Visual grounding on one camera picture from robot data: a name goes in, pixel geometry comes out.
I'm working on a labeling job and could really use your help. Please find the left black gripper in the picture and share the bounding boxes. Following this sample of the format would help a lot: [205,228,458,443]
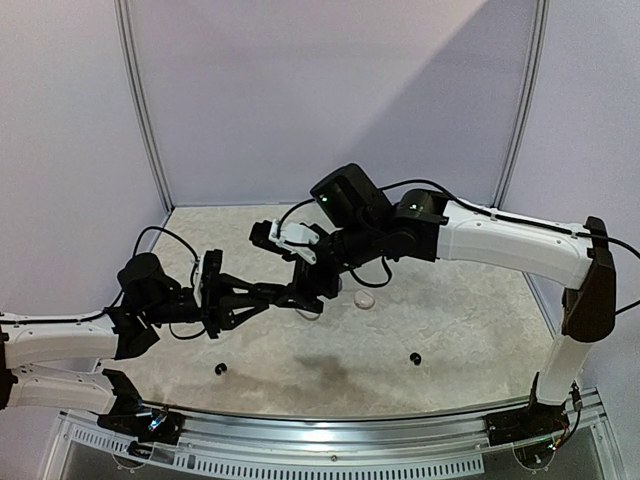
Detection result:
[142,274,269,340]

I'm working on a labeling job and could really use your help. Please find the white oblong charging case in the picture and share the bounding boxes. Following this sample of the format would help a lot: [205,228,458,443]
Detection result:
[296,309,321,321]

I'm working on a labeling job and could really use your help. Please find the black earbud charging case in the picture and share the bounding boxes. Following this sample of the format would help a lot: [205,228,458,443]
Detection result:
[253,283,289,306]

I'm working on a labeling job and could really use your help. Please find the black earbud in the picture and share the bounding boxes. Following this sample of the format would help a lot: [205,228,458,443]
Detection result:
[409,352,422,366]
[214,363,227,376]

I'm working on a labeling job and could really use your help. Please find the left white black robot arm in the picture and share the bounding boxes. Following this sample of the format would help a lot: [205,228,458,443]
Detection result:
[1,250,283,434]

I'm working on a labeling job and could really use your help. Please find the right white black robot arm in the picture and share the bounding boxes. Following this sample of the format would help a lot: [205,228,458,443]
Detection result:
[268,163,617,436]

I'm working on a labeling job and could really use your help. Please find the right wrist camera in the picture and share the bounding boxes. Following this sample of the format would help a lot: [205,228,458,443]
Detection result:
[249,220,320,265]

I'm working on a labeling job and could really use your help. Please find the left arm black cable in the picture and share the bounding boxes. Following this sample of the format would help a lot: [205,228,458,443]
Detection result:
[0,226,206,341]

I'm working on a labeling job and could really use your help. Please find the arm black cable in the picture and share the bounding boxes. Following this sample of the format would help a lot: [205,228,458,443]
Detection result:
[0,226,206,341]
[277,179,640,316]

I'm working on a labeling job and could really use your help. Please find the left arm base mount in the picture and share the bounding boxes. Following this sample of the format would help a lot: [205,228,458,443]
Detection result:
[97,401,186,445]

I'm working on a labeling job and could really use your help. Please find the aluminium front rail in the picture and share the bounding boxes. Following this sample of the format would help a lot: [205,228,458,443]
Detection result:
[40,388,626,479]

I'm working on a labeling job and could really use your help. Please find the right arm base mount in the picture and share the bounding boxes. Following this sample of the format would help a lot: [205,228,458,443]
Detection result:
[484,399,569,446]

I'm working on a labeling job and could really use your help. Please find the left aluminium corner post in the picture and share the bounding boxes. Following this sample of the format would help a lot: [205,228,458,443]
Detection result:
[113,0,175,214]

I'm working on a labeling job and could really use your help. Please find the aluminium corner post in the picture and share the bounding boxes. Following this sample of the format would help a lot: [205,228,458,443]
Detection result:
[113,0,175,214]
[492,0,549,207]

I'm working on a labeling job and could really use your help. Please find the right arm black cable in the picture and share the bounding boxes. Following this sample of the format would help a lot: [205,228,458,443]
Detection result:
[277,179,640,316]

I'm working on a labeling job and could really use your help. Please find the right aluminium corner post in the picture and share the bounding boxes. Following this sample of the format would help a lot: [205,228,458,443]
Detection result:
[492,0,549,207]

